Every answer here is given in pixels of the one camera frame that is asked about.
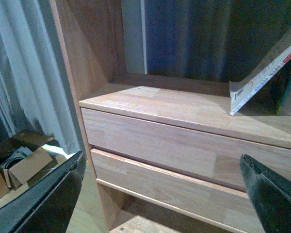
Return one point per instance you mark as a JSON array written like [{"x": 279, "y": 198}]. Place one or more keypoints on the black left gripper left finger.
[{"x": 47, "y": 206}]

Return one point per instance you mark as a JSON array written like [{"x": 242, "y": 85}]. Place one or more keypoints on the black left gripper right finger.
[{"x": 269, "y": 193}]

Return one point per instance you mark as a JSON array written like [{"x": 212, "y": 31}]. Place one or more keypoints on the open cardboard box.
[{"x": 22, "y": 156}]

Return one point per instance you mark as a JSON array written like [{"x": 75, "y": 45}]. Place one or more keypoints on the lower left wooden drawer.
[{"x": 223, "y": 207}]

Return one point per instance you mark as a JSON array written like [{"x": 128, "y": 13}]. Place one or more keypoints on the wooden drawer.
[
  {"x": 223, "y": 207},
  {"x": 205, "y": 156}
]

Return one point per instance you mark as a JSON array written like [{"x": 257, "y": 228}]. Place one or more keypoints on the upper left wooden drawer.
[{"x": 205, "y": 156}]

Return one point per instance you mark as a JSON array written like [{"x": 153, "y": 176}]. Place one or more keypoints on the leaning white book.
[{"x": 241, "y": 92}]

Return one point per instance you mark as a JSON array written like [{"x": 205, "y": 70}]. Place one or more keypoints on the dark upright book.
[{"x": 279, "y": 85}]

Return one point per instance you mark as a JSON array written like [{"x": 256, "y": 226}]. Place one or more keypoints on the wooden bookshelf unit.
[{"x": 92, "y": 43}]

